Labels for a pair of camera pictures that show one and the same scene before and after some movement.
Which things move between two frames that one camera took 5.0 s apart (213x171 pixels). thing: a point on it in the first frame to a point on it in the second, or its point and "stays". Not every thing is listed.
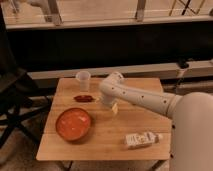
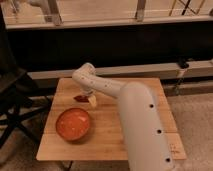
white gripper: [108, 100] to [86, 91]
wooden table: [134, 132] stays
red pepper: [83, 98] stays
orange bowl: [73, 123] stays
